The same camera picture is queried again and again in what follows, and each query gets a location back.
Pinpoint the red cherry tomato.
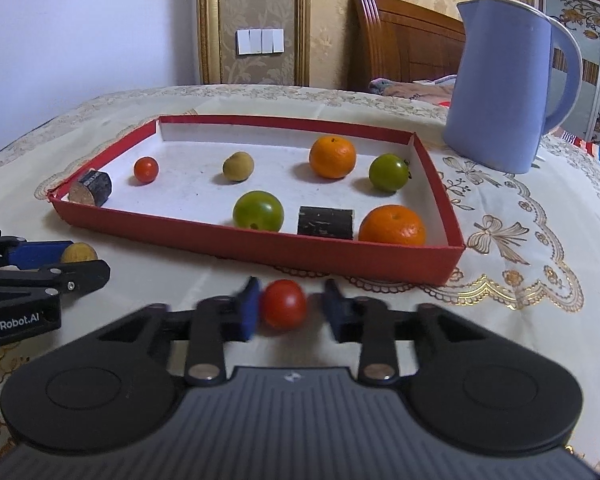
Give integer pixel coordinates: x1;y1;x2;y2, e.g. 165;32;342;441
133;156;160;184
260;279;309;332

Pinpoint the gold wall frame moulding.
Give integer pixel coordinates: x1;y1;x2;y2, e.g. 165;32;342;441
196;0;312;87

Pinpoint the blue electric kettle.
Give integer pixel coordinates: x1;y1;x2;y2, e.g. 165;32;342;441
442;0;584;175

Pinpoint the orange tangerine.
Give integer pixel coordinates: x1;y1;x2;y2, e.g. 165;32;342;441
308;135;357;180
358;204;427;247

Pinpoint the red cardboard box tray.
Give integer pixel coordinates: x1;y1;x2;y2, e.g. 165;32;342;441
46;115;467;287

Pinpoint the white wall switch panel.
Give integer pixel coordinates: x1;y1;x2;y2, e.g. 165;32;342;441
236;29;285;56

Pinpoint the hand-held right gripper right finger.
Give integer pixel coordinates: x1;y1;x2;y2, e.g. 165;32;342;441
321;279;506;386

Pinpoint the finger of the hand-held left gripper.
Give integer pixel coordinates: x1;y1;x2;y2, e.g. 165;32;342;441
0;260;112;306
0;227;73;268

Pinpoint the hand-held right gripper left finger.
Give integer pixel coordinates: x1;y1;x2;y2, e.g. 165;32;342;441
97;276;261;388

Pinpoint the brown bedding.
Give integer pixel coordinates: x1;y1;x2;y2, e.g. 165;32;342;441
369;75;458;108

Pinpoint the green tomato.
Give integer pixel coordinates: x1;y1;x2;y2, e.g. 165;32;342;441
232;190;285;233
368;153;410;193

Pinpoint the wooden bed headboard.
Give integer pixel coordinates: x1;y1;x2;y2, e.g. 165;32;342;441
347;0;468;93

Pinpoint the red white blue striped cloth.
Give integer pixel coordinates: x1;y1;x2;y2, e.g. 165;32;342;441
555;127;600;181

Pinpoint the yellow-green jujube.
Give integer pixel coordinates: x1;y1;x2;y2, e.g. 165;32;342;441
61;242;99;264
222;151;255;182

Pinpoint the dark sugarcane piece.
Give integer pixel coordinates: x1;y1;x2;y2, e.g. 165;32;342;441
297;206;355;241
68;169;113;208

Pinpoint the wardrobe with patterned sliding doors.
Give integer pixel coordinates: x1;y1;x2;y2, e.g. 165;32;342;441
537;0;600;148

